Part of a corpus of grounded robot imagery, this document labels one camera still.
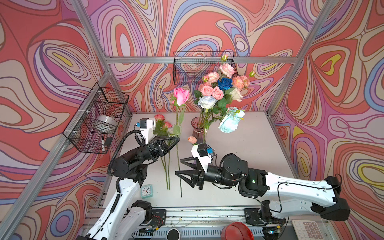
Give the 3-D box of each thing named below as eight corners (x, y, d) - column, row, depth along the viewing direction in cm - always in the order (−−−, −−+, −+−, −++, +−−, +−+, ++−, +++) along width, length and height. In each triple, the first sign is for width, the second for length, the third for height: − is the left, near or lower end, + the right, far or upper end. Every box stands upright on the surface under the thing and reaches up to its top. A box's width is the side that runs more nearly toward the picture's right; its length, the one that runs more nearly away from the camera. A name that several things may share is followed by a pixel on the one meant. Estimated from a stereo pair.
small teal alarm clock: (142, 199, 81) (140, 198, 79) (142, 187, 85) (140, 185, 83) (153, 197, 82) (152, 195, 80) (152, 184, 86) (151, 183, 84)
